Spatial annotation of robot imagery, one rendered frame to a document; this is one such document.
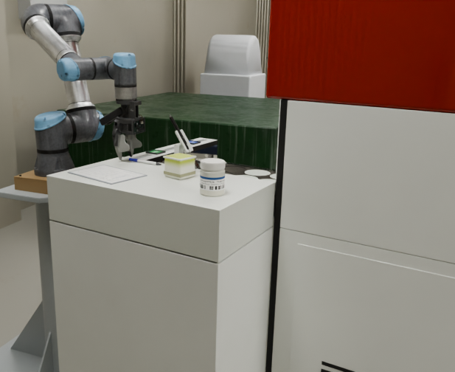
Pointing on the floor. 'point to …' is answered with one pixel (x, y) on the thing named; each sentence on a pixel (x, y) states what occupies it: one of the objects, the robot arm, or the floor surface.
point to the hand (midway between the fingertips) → (124, 154)
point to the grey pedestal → (46, 357)
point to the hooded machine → (233, 67)
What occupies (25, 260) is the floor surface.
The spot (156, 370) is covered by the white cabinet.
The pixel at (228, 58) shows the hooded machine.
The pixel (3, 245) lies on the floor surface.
